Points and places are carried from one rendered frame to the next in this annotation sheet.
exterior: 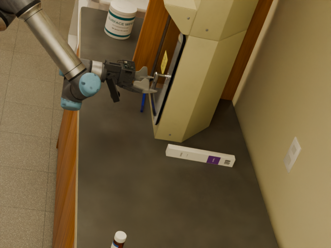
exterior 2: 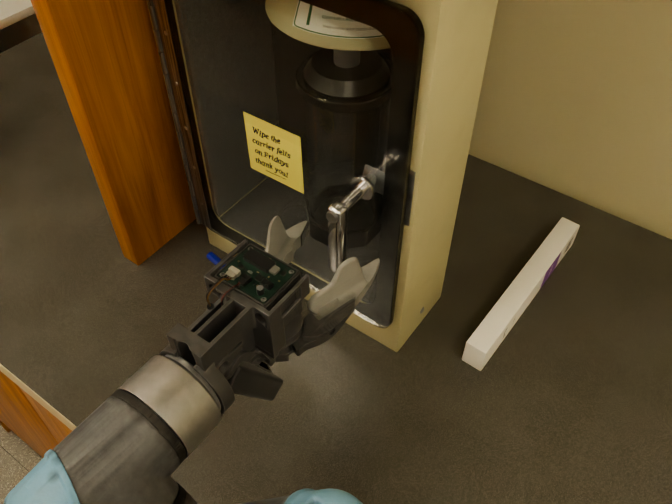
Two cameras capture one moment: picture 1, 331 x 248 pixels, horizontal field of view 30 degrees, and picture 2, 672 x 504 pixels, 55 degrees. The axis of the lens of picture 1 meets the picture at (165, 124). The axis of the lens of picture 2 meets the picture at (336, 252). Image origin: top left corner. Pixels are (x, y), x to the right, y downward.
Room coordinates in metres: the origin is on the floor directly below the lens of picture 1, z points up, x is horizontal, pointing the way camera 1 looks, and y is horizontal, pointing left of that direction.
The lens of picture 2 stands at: (1.65, 0.35, 1.62)
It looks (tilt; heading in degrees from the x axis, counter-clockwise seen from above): 48 degrees down; 323
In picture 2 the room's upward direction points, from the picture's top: straight up
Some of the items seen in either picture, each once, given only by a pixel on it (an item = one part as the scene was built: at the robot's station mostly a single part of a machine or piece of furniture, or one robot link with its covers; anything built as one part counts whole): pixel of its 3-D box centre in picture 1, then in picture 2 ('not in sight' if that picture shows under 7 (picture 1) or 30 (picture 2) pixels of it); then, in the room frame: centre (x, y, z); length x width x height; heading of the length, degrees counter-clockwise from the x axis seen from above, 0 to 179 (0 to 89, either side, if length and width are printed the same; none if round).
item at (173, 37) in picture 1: (165, 63); (280, 151); (2.11, 0.08, 1.19); 0.30 x 0.01 x 0.40; 17
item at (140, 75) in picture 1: (144, 73); (278, 240); (2.02, 0.14, 1.17); 0.09 x 0.03 x 0.06; 127
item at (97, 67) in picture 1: (96, 71); (170, 399); (1.93, 0.30, 1.17); 0.08 x 0.05 x 0.08; 17
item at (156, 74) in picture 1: (158, 82); (347, 227); (2.00, 0.07, 1.17); 0.05 x 0.03 x 0.10; 107
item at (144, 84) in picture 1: (145, 85); (347, 278); (1.94, 0.12, 1.17); 0.09 x 0.03 x 0.06; 87
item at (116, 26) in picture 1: (120, 19); not in sight; (2.69, 0.37, 1.02); 0.13 x 0.13 x 0.15
